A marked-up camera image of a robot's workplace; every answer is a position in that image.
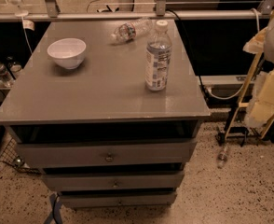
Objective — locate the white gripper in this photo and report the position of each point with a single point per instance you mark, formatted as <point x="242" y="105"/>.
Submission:
<point x="260" y="110"/>

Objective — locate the blue label plastic bottle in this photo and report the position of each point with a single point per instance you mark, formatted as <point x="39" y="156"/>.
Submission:
<point x="158" y="57"/>

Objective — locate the clear bottle on floor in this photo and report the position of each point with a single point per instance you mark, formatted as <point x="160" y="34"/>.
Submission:
<point x="222" y="156"/>

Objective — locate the clear plastic bottle lying down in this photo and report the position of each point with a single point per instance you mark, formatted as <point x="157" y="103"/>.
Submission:
<point x="131" y="30"/>

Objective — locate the water bottle left on shelf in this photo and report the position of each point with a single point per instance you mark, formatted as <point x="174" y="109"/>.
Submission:
<point x="5" y="76"/>

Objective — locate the top grey drawer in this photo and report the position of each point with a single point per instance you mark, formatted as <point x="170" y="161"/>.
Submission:
<point x="82" y="155"/>

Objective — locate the grey drawer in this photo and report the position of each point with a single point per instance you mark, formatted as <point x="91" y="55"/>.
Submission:
<point x="119" y="199"/>
<point x="141" y="180"/>
<point x="82" y="155"/>

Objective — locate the grey drawer cabinet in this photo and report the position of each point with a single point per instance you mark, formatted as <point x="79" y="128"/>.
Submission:
<point x="104" y="101"/>

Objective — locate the bottom grey drawer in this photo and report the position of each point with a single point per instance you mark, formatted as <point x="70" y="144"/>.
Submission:
<point x="119" y="199"/>

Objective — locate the white ceramic bowl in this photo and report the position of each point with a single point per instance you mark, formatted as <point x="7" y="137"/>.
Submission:
<point x="68" y="53"/>

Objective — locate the middle grey drawer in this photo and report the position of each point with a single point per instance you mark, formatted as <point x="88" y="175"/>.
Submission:
<point x="141" y="180"/>

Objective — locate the white desk lamp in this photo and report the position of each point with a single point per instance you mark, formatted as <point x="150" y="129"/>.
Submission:
<point x="21" y="13"/>

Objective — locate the yellow wooden frame stand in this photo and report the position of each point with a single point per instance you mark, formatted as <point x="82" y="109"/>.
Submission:
<point x="258" y="60"/>

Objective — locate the metal rail frame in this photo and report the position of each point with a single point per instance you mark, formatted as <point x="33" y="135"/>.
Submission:
<point x="76" y="10"/>

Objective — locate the wire mesh basket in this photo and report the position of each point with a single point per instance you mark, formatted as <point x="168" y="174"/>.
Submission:
<point x="10" y="157"/>

